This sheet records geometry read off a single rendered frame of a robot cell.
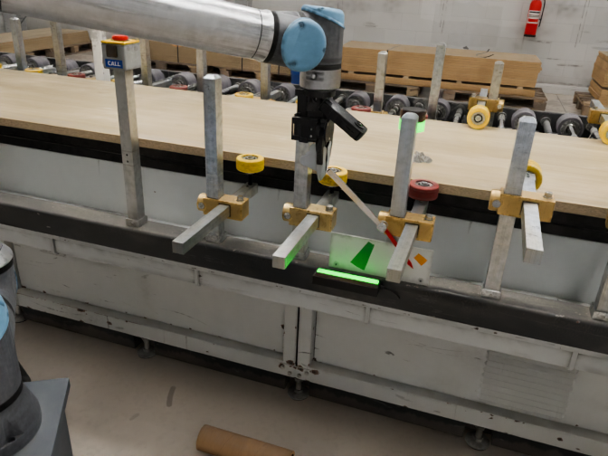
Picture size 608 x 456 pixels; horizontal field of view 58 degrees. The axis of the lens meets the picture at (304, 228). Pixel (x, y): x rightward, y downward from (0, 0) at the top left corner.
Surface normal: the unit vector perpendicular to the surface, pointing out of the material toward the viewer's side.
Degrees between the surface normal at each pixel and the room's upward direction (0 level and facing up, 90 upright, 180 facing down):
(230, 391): 0
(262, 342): 90
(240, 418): 0
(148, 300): 90
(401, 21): 90
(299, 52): 91
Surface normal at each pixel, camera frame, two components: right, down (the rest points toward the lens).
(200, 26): 0.39, 0.48
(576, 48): -0.29, 0.40
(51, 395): 0.04, -0.90
